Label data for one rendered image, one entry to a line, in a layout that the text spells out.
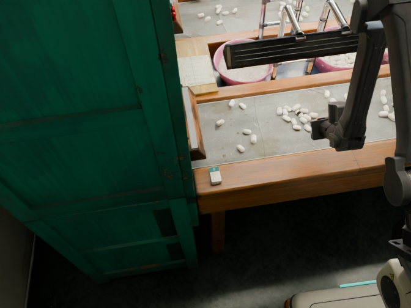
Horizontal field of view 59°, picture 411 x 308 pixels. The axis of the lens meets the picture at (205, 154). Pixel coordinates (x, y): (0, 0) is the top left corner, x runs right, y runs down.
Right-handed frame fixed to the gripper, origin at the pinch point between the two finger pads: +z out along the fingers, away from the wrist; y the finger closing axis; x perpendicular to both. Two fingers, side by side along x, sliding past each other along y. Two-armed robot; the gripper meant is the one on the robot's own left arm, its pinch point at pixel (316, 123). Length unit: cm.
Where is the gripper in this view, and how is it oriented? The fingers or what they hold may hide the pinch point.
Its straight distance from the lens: 133.6
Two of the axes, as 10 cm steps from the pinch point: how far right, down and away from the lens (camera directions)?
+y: -9.9, 1.6, -0.5
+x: 1.4, 9.5, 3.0
